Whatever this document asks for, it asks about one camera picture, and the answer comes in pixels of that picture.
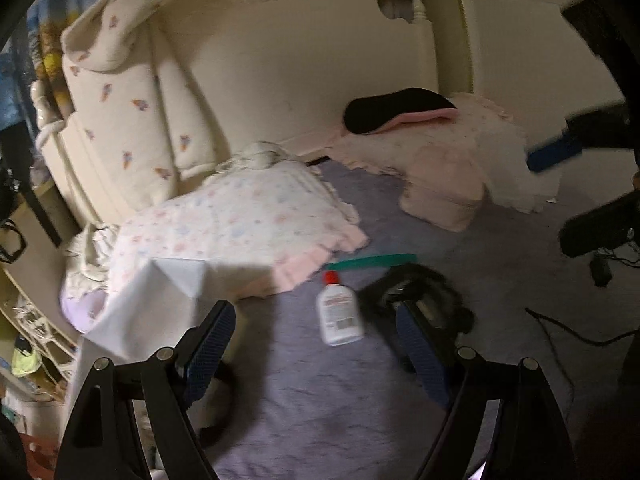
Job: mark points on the black charger adapter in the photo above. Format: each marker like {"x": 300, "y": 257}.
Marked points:
{"x": 601, "y": 271}

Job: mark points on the white frilly cloth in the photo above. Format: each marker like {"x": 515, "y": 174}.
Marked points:
{"x": 260, "y": 156}

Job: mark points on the cream bed headboard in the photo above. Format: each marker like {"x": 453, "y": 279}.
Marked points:
{"x": 300, "y": 60}

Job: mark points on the red plastic bag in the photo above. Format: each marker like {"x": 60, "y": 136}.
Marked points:
{"x": 40, "y": 452}

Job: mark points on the cream crumpled cloth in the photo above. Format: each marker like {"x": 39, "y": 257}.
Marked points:
{"x": 90, "y": 260}

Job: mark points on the lavender pillow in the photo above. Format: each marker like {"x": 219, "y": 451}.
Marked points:
{"x": 80, "y": 307}

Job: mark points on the narrow cream printed pillow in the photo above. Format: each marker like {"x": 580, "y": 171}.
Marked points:
{"x": 195, "y": 125}

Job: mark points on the white shirt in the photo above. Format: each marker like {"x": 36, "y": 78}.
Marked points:
{"x": 150, "y": 300}

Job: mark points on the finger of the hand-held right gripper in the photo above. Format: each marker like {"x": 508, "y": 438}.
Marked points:
{"x": 555, "y": 152}
{"x": 595, "y": 232}

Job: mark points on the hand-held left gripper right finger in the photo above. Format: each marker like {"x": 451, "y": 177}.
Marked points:
{"x": 422, "y": 355}

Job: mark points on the cream printed quilt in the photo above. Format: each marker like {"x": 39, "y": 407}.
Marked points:
{"x": 100, "y": 40}

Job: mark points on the yellow-green shoe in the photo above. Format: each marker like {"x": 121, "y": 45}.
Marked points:
{"x": 26, "y": 362}

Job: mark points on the pink plush cushion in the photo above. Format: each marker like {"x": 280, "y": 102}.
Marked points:
{"x": 445, "y": 190}

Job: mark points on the white lotion bottle red cap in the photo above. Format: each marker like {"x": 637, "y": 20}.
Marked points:
{"x": 340, "y": 315}

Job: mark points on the green comb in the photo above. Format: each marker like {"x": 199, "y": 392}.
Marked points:
{"x": 375, "y": 262}

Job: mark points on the black fuzzy object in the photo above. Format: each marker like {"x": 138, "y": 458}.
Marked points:
{"x": 435, "y": 280}

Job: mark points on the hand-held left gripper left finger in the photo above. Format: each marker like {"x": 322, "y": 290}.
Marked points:
{"x": 207, "y": 355}

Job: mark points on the pink ruffled pillow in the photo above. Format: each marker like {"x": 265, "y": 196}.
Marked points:
{"x": 400, "y": 147}

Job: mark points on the wooden shelf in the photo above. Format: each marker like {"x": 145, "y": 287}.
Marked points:
{"x": 45, "y": 200}

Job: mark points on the large cream printed pillow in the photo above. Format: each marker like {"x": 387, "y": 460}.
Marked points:
{"x": 115, "y": 140}

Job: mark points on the floral quilted pillow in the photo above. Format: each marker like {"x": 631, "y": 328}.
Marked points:
{"x": 225, "y": 215}

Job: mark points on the black pink sleep mask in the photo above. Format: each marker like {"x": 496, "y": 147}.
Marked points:
{"x": 390, "y": 107}

